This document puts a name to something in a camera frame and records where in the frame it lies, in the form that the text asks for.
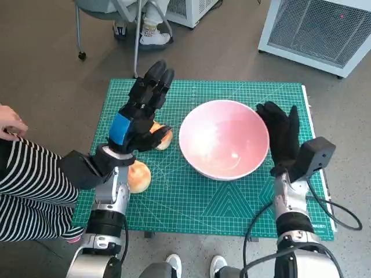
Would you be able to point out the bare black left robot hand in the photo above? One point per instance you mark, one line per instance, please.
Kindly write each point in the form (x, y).
(142, 110)

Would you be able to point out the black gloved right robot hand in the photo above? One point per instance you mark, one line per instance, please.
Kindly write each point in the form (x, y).
(282, 136)

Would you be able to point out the long toy bread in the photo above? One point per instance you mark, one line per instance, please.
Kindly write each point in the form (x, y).
(166, 142)

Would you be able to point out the pink bowl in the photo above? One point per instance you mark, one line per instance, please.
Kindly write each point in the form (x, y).
(223, 139)

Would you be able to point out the round toy bread bun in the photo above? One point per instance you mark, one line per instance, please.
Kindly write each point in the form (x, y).
(140, 178)

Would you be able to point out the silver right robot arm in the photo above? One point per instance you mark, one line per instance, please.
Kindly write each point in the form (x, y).
(290, 199)

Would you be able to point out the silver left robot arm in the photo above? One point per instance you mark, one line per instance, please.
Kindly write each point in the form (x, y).
(107, 188)

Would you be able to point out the silver metal pole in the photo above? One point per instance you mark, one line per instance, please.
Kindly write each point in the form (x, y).
(136, 43)

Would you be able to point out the person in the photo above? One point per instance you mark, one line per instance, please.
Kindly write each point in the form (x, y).
(29, 188)
(150, 36)

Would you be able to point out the green cutting mat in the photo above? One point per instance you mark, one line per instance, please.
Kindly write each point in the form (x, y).
(188, 202)

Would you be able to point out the grey office chair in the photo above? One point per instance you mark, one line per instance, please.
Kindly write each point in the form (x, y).
(98, 13)

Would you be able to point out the small white mesh cabinet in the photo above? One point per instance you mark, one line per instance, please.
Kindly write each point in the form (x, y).
(189, 14)

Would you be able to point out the large white mesh cabinet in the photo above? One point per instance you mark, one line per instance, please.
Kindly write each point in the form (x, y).
(313, 32)

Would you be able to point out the white shoe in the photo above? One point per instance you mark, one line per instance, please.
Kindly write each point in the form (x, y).
(218, 265)
(174, 265)

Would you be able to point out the grey leg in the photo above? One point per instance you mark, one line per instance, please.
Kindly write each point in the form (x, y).
(156, 270)
(229, 272)

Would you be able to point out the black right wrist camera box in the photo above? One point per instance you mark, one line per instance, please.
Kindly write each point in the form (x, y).
(313, 156)

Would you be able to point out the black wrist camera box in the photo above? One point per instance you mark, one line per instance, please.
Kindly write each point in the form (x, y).
(313, 156)
(78, 171)

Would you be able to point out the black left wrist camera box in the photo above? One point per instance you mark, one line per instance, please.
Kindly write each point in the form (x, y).
(78, 171)

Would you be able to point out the black table bracket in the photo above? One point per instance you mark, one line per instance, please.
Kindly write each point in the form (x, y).
(148, 234)

